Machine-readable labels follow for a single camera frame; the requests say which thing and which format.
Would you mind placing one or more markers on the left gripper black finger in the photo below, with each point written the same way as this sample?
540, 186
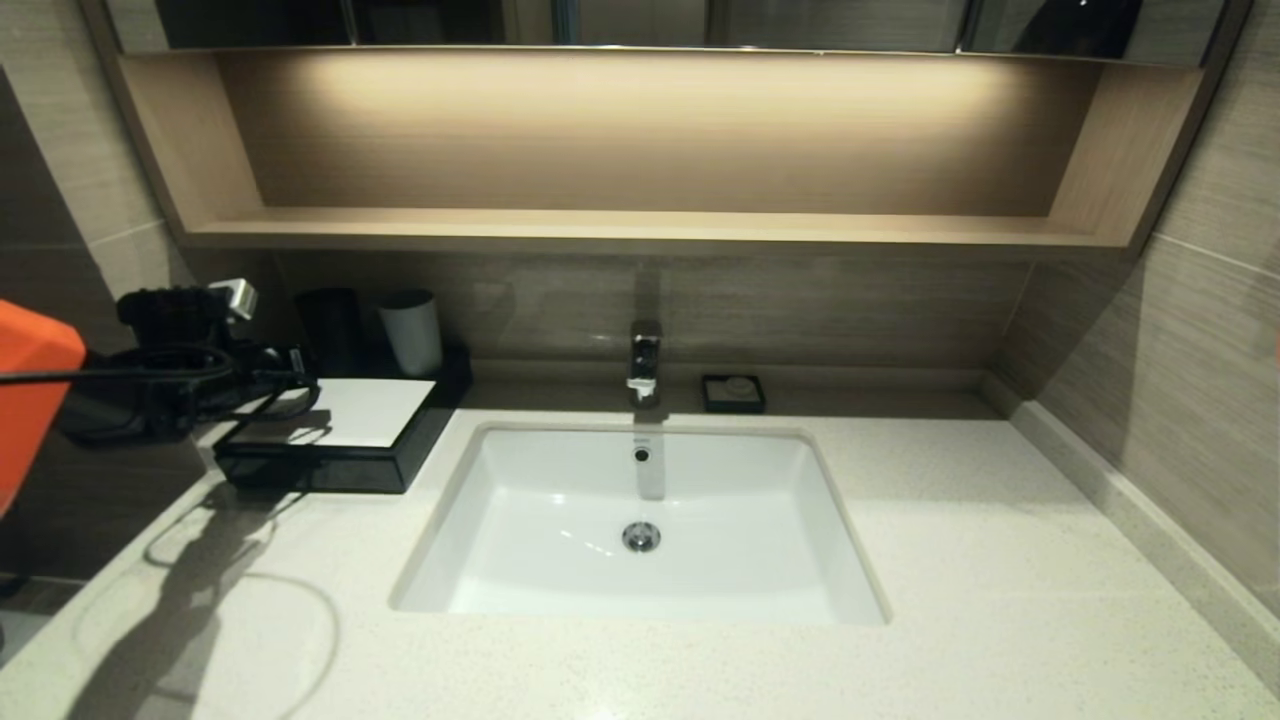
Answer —
297, 368

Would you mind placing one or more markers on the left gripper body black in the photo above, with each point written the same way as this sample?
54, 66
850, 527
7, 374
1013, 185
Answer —
215, 385

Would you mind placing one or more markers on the black tumbler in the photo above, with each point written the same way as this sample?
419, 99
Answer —
332, 332

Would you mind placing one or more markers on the black box drawer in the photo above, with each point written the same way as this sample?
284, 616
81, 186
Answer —
340, 472

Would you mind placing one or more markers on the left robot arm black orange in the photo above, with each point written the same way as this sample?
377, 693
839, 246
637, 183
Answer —
40, 400

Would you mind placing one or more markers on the black amenity box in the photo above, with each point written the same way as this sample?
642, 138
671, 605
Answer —
440, 388

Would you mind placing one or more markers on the pale grey tumbler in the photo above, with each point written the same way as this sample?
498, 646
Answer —
412, 333

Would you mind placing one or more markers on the chrome basin faucet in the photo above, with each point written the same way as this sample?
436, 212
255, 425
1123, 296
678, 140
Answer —
645, 358

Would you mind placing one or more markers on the chrome sink drain plug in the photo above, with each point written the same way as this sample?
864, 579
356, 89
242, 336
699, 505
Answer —
641, 537

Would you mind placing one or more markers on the black soap dish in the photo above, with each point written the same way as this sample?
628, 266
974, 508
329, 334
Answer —
712, 399

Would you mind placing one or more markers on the round beige soap bar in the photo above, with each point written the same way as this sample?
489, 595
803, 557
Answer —
740, 385

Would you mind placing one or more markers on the white ceramic sink basin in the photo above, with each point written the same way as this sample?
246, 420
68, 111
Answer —
740, 520

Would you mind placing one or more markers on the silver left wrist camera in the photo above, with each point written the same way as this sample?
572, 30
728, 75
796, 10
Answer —
235, 297

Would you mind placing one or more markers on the light wooden wall shelf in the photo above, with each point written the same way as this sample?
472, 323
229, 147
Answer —
640, 230

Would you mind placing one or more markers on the mirrored wall cabinet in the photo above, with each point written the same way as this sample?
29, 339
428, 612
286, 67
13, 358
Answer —
840, 22

